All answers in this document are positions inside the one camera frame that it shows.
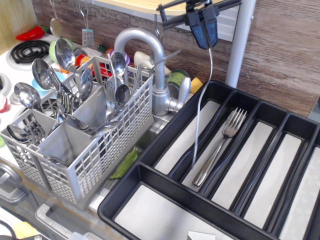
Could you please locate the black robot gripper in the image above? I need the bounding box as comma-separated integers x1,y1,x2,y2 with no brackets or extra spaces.
156,0,242,50

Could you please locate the silver fork being moved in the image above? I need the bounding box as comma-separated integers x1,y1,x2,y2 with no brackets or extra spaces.
190,47,214,170

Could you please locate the silver fork in tray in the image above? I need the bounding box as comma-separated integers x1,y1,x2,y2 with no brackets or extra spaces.
192,107,247,187

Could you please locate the silver spoon centre basket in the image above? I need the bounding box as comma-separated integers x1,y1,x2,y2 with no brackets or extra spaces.
78,68,93,101

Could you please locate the black cutlery tray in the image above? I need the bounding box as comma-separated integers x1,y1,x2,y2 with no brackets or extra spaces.
97,81,320,240

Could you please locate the grey plastic cutlery basket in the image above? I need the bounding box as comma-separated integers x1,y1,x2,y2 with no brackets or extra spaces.
0,72,154,210

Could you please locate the white metal pole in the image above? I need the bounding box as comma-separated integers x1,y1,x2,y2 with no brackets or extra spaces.
225,0,257,88

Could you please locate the light wooden round shelf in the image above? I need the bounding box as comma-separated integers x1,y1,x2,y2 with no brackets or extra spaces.
94,0,236,17

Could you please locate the green toy can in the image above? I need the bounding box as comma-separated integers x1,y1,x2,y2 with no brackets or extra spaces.
166,69,189,87

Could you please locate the yellow toy corn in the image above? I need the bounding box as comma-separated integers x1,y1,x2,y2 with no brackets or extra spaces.
190,77,203,94

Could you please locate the silver kitchen faucet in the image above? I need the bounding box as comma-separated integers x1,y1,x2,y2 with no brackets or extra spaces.
114,28,191,116

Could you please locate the hanging small spatula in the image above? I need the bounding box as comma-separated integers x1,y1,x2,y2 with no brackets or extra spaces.
78,0,94,48

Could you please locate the large silver spoon upper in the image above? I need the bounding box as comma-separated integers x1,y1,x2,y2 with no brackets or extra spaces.
55,38,80,74

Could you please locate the large silver spoon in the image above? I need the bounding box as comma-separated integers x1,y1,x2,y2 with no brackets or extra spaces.
14,82,43,113
31,58,70,93
55,38,80,74

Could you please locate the hanging round strainer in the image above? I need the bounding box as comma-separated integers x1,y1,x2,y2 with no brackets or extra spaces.
49,0,63,38

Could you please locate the green bowl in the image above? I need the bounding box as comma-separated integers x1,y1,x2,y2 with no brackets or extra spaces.
49,38,74,64

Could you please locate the red toy chili pepper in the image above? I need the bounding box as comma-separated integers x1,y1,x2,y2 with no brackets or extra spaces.
15,25,49,41

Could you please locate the large silver spoon middle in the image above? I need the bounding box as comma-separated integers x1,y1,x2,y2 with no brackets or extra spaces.
31,58,70,93

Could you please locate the green toy leaf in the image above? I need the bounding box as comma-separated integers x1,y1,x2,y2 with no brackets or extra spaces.
109,149,138,180

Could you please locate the blue bowl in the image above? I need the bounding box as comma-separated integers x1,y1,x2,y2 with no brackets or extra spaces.
31,71,66,99

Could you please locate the black coil stove burner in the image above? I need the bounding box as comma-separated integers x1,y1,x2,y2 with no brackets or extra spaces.
10,40,50,64

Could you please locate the large silver spoon left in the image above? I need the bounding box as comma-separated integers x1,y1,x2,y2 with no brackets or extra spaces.
14,82,43,113

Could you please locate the silver spoon front left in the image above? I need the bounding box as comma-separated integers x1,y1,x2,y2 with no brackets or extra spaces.
6,124,31,144

